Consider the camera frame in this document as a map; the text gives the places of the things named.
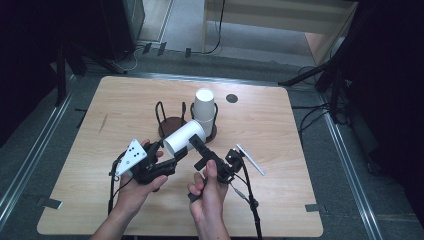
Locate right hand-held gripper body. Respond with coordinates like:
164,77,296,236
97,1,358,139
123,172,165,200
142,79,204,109
206,143,266,184

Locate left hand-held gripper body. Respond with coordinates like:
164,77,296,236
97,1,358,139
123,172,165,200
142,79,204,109
115,138,177,185

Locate white paper cup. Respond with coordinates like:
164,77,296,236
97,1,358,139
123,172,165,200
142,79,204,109
198,116,216,138
193,87,216,122
162,119,207,159

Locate dark wire cup holder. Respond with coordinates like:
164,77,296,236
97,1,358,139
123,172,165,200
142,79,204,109
154,100,219,144

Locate person's left hand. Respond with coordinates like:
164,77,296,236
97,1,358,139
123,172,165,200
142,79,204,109
114,139,169,216

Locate person's right hand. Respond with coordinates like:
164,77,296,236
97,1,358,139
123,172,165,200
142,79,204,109
187,159,229,226

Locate black metal stand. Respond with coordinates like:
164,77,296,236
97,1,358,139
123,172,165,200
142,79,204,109
54,39,128,108

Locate black tripod stand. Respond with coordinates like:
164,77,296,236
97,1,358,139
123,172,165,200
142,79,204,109
278,49,351,125

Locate black cabinet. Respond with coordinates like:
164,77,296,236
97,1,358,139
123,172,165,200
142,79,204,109
99,0,146,62

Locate dark curtain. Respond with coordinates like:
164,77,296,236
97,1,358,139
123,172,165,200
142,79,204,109
0,0,104,148
346,0,424,218

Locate light wooden furniture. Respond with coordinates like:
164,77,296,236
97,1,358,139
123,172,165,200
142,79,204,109
201,0,359,66

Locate right hand-held gripper cable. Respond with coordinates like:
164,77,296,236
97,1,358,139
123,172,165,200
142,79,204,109
233,156,263,240

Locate hand-held gripper cable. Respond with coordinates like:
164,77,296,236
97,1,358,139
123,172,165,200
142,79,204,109
107,159,126,216
233,156,263,240

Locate left hand-held gripper cable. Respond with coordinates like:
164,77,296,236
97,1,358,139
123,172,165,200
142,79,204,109
107,159,126,216

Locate white floor cable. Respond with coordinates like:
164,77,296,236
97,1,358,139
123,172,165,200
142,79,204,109
111,46,143,73

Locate metal floor rail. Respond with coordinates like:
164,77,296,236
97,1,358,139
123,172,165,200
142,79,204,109
318,94,384,240
0,74,77,231

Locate black floor cables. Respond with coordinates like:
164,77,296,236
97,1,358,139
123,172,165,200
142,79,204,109
291,64,334,141

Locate black hanging cable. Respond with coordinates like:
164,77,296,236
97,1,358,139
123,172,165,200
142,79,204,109
199,0,226,56

